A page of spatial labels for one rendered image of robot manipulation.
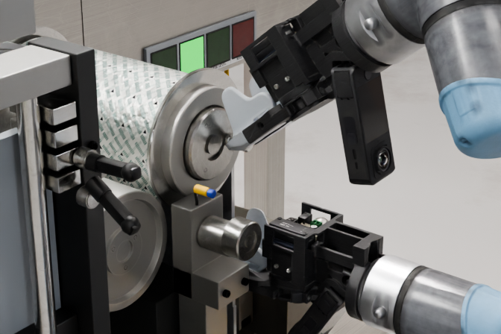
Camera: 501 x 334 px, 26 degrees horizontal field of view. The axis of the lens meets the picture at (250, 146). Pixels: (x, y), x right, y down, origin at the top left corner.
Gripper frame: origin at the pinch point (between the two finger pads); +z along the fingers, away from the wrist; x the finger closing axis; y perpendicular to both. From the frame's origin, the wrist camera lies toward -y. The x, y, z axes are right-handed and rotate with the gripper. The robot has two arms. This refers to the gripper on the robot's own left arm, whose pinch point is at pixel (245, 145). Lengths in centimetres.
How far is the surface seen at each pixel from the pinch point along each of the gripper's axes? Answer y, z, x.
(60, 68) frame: 8.5, -18.5, 32.0
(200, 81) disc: 7.6, -0.7, 1.6
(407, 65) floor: 22, 221, -368
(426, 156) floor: -18, 173, -274
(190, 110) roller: 5.4, -0.4, 4.7
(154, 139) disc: 4.6, 1.8, 8.6
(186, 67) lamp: 17.1, 32.4, -32.7
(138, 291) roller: -7.1, 10.8, 12.6
